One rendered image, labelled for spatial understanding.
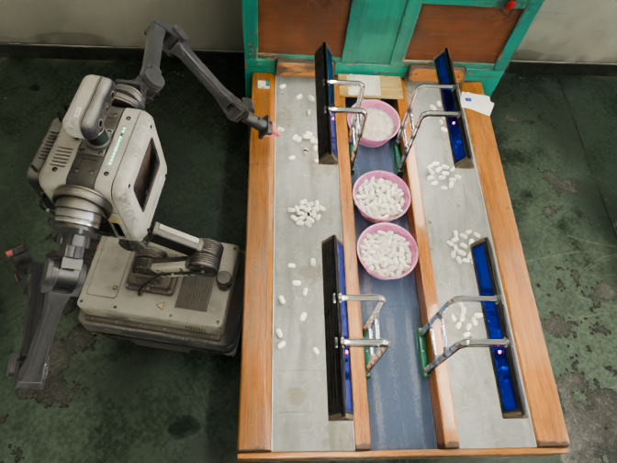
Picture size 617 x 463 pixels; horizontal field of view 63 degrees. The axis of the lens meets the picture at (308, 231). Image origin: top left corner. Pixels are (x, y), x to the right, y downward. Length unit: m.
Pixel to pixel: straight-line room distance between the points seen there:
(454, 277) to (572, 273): 1.33
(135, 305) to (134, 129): 1.01
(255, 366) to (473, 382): 0.85
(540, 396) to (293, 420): 0.95
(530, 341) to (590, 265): 1.38
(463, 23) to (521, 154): 1.38
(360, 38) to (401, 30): 0.20
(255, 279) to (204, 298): 0.37
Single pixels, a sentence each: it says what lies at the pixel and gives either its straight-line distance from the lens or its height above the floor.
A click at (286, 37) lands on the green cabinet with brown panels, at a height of 0.98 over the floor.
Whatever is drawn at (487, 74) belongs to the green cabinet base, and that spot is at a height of 0.81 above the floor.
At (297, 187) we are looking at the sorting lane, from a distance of 2.34.
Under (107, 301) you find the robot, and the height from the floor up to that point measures 0.47.
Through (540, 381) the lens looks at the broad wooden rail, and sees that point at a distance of 2.24.
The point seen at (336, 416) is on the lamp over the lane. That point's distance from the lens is 1.63.
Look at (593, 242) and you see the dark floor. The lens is 3.66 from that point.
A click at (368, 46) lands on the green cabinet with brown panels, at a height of 0.95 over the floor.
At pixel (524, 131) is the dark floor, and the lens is 3.96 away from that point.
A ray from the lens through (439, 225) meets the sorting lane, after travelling 2.37.
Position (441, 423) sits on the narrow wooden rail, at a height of 0.75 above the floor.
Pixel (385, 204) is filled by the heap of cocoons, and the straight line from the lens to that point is 2.35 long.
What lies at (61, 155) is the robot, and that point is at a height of 1.45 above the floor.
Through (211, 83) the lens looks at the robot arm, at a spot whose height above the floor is 1.11.
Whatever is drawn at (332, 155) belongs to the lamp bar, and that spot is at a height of 1.10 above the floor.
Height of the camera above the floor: 2.69
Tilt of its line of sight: 61 degrees down
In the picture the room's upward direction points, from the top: 10 degrees clockwise
